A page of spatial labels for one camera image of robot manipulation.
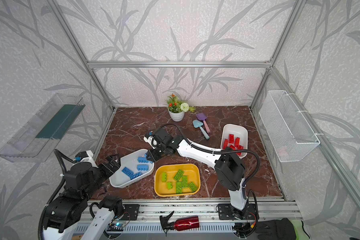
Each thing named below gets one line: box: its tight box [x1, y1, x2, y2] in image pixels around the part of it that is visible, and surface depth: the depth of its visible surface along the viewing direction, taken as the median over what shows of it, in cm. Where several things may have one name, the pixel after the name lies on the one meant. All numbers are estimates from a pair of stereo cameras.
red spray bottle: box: [159, 210, 200, 237], surface depth 69 cm
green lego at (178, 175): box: [173, 169, 184, 182], surface depth 88 cm
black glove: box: [255, 218, 297, 240], surface depth 70 cm
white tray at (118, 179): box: [109, 149, 155, 189], surface depth 89 cm
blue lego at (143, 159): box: [137, 154, 153, 164], surface depth 91 cm
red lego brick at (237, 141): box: [234, 137, 241, 146], surface depth 101 cm
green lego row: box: [161, 172, 173, 190], surface depth 84 cm
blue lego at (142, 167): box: [137, 164, 149, 171], surface depth 88 cm
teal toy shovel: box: [192, 120, 210, 140], surface depth 110 cm
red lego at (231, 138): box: [228, 134, 235, 144], surface depth 104 cm
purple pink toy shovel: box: [196, 112, 211, 134], surface depth 114 cm
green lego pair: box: [176, 175, 198, 194], surface depth 83 cm
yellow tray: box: [154, 163, 201, 197], surface depth 84 cm
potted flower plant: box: [166, 93, 196, 122], surface depth 105 cm
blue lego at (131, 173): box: [121, 166, 143, 180], surface depth 86 cm
